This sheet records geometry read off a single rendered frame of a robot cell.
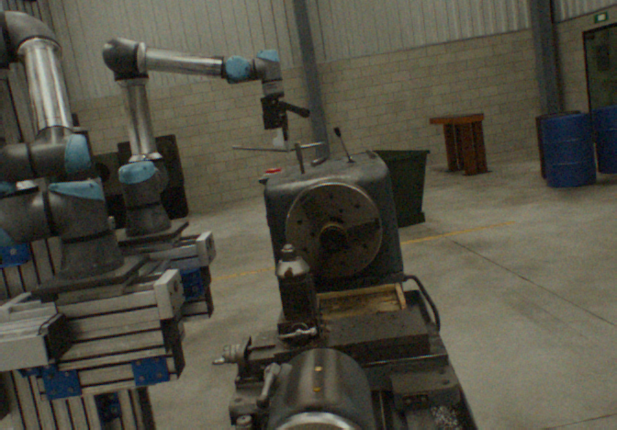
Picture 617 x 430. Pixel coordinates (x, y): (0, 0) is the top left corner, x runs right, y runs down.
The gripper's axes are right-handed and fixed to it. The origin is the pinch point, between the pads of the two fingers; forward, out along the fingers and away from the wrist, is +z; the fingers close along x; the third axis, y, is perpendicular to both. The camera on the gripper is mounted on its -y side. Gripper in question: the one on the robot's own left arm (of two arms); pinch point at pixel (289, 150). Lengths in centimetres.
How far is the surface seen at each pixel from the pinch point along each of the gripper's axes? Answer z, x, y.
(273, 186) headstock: 11.5, 6.5, 7.3
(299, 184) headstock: 11.9, 6.9, -2.1
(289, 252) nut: 18, 83, -4
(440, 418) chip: 76, 56, -34
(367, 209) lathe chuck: 21.3, 23.6, -23.8
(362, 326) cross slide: 38, 81, -17
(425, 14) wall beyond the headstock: -169, -1036, -218
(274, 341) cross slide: 38, 83, 3
